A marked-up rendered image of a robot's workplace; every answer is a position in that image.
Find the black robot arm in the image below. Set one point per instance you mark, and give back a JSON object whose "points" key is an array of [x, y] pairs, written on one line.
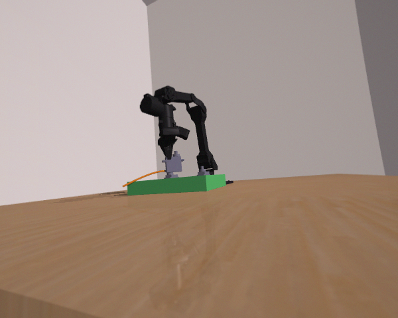
{"points": [[157, 106]]}

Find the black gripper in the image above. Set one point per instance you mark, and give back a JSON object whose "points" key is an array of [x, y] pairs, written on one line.
{"points": [[167, 135]]}

